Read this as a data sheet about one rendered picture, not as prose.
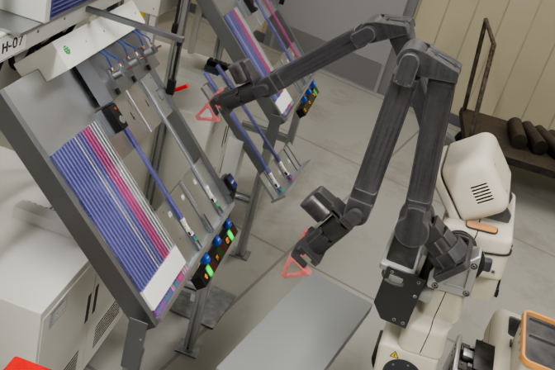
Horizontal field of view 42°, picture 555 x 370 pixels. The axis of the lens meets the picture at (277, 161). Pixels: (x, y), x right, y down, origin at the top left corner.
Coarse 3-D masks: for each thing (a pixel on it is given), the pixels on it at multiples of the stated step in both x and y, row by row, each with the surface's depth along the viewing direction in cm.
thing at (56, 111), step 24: (72, 72) 201; (24, 96) 181; (48, 96) 189; (72, 96) 197; (120, 96) 217; (144, 96) 229; (48, 120) 185; (72, 120) 194; (144, 120) 224; (48, 144) 182; (120, 144) 208
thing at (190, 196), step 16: (192, 176) 237; (208, 176) 246; (176, 192) 225; (192, 192) 233; (160, 208) 214; (192, 208) 230; (208, 208) 238; (224, 208) 247; (176, 224) 218; (192, 224) 226; (208, 224) 234; (176, 240) 215; (192, 240) 222; (192, 256) 220
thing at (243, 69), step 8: (232, 64) 219; (240, 64) 217; (248, 64) 217; (232, 72) 218; (240, 72) 217; (248, 72) 217; (256, 72) 219; (240, 80) 218; (256, 80) 218; (256, 88) 215; (264, 88) 213; (256, 96) 217
